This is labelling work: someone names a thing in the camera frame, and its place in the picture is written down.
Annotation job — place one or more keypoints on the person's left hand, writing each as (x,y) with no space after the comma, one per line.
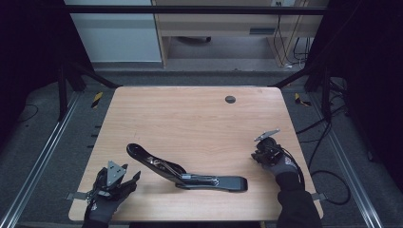
(103,209)

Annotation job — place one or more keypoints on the grey tape tab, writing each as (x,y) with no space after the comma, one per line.
(74,196)
(320,196)

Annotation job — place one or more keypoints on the round dark table grommet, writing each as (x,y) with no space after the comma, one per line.
(230,99)

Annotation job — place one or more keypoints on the black curtain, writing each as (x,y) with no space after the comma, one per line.
(28,47)
(370,63)

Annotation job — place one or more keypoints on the metal floor rail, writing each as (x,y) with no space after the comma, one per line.
(44,155)
(366,209)

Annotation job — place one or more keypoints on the black frame stand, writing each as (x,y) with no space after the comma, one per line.
(326,95)
(62,95)

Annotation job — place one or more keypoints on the light wooden desk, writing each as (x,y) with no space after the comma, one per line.
(221,25)

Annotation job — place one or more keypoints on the yellow black tape strip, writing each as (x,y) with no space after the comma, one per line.
(97,99)
(299,99)

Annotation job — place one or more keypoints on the black horizontal frame bar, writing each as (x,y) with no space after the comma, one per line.
(190,10)

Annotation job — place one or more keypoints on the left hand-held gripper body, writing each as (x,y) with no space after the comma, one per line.
(114,174)

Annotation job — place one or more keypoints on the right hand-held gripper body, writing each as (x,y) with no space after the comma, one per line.
(269,148)

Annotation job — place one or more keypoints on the white cabinet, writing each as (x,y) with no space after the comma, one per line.
(117,38)

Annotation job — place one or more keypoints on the person's right hand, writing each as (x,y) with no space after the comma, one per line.
(282,172)

